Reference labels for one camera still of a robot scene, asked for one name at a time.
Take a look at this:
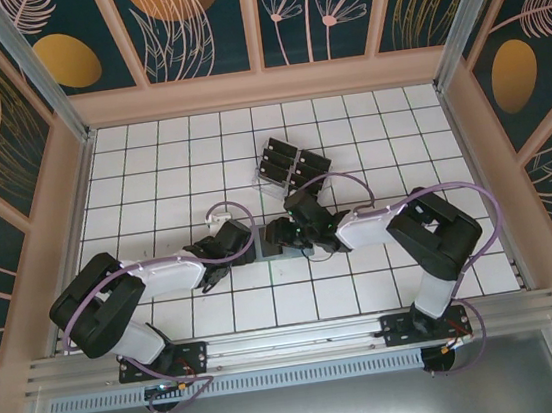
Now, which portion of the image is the green card holder wallet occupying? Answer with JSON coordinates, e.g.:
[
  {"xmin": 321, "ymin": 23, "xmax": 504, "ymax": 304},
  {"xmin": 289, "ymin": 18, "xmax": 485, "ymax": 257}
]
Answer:
[{"xmin": 252, "ymin": 218, "xmax": 308, "ymax": 264}]

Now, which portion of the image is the clear acrylic card stand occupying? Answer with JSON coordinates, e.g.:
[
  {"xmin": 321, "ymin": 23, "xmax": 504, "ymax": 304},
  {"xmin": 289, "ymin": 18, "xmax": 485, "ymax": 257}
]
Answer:
[{"xmin": 246, "ymin": 128, "xmax": 339, "ymax": 206}]

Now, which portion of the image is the black credit card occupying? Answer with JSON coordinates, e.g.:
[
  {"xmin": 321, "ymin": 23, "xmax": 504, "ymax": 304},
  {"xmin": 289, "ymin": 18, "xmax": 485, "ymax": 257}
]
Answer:
[
  {"xmin": 259, "ymin": 144, "xmax": 298, "ymax": 173},
  {"xmin": 265, "ymin": 133, "xmax": 301, "ymax": 161},
  {"xmin": 289, "ymin": 169, "xmax": 329, "ymax": 198},
  {"xmin": 296, "ymin": 145, "xmax": 334, "ymax": 173},
  {"xmin": 254, "ymin": 157, "xmax": 294, "ymax": 185},
  {"xmin": 293, "ymin": 158, "xmax": 330, "ymax": 184}
]

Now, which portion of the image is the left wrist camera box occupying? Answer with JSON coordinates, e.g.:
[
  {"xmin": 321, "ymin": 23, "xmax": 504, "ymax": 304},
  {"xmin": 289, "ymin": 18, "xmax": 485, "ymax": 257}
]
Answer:
[{"xmin": 203, "ymin": 210, "xmax": 235, "ymax": 228}]

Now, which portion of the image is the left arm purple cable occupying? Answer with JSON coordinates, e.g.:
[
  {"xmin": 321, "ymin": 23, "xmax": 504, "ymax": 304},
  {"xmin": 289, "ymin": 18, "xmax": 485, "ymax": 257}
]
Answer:
[{"xmin": 48, "ymin": 198, "xmax": 277, "ymax": 413}]

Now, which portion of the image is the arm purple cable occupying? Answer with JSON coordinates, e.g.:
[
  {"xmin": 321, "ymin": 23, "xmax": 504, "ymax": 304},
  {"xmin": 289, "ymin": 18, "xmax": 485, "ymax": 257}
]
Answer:
[
  {"xmin": 48, "ymin": 198, "xmax": 277, "ymax": 413},
  {"xmin": 285, "ymin": 152, "xmax": 523, "ymax": 395}
]

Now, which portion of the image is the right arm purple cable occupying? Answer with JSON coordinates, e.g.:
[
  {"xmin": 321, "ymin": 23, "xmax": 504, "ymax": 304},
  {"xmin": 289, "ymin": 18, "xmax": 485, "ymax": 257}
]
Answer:
[{"xmin": 285, "ymin": 152, "xmax": 523, "ymax": 395}]

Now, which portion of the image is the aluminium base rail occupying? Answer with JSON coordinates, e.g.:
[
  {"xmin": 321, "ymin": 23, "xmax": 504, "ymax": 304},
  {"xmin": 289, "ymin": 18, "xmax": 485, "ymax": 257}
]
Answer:
[{"xmin": 19, "ymin": 288, "xmax": 552, "ymax": 399}]

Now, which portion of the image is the grey slotted cable duct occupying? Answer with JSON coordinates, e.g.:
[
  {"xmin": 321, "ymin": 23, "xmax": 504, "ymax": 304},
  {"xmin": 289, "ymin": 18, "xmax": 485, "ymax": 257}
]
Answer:
[{"xmin": 44, "ymin": 349, "xmax": 426, "ymax": 413}]

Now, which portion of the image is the red power wire connector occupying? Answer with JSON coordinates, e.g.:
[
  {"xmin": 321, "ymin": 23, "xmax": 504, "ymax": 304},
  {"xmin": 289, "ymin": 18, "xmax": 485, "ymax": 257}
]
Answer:
[
  {"xmin": 142, "ymin": 364, "xmax": 202, "ymax": 403},
  {"xmin": 439, "ymin": 325, "xmax": 476, "ymax": 356}
]

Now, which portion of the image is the aluminium side rail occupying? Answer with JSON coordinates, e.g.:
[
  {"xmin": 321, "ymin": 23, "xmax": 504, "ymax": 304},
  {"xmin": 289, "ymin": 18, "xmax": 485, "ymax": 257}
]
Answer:
[
  {"xmin": 435, "ymin": 77, "xmax": 532, "ymax": 299},
  {"xmin": 20, "ymin": 127, "xmax": 123, "ymax": 360}
]

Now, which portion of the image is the aluminium corner post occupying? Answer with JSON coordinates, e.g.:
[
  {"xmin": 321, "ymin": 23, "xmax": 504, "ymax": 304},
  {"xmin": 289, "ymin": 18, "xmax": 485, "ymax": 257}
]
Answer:
[
  {"xmin": 421, "ymin": 0, "xmax": 541, "ymax": 92},
  {"xmin": 0, "ymin": 0, "xmax": 98, "ymax": 154}
]

